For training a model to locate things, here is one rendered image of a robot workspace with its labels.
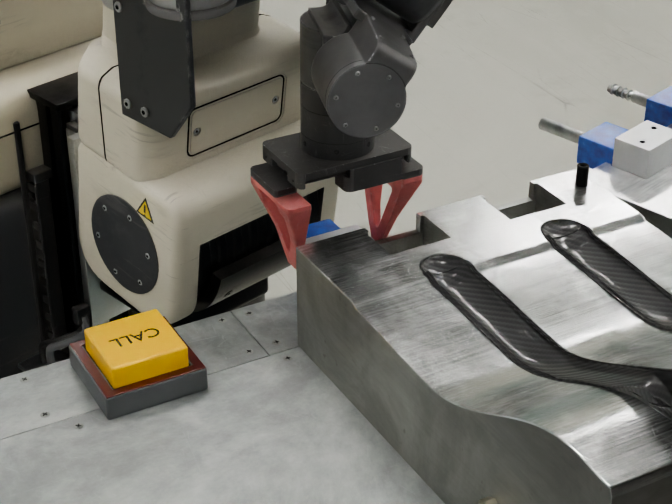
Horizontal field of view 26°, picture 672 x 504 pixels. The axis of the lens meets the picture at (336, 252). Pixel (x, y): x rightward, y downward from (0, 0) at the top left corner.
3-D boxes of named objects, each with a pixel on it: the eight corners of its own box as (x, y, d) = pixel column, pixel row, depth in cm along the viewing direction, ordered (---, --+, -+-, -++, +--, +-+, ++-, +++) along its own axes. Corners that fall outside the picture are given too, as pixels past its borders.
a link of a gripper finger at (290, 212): (368, 269, 116) (370, 165, 112) (288, 292, 113) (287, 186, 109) (327, 232, 122) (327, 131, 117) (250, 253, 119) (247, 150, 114)
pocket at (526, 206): (475, 235, 118) (478, 195, 116) (529, 219, 120) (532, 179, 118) (507, 260, 115) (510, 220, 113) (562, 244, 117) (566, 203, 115)
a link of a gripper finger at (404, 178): (422, 254, 119) (426, 151, 114) (345, 276, 116) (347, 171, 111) (379, 218, 124) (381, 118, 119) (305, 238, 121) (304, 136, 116)
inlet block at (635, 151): (523, 157, 135) (527, 105, 132) (555, 140, 138) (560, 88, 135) (642, 205, 127) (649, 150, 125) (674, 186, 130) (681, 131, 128)
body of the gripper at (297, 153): (413, 167, 114) (417, 80, 110) (299, 197, 110) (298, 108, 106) (371, 135, 119) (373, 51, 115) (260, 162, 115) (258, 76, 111)
